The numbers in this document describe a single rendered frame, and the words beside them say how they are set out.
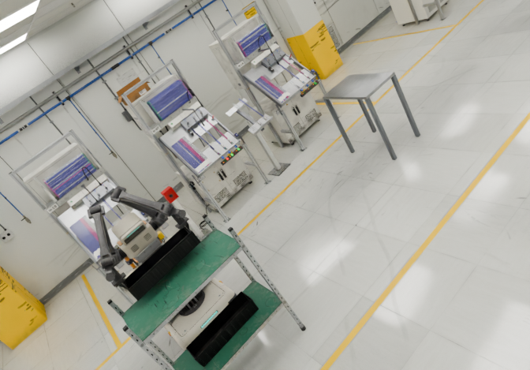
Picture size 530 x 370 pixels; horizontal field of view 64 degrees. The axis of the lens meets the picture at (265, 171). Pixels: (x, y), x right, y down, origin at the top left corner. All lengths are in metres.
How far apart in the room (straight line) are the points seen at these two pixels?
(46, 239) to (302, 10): 5.41
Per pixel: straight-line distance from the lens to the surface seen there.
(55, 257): 6.90
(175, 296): 2.96
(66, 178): 5.13
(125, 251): 3.38
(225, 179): 5.57
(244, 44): 5.86
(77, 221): 5.13
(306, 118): 6.20
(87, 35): 6.74
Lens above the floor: 2.46
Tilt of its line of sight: 25 degrees down
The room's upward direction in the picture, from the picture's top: 32 degrees counter-clockwise
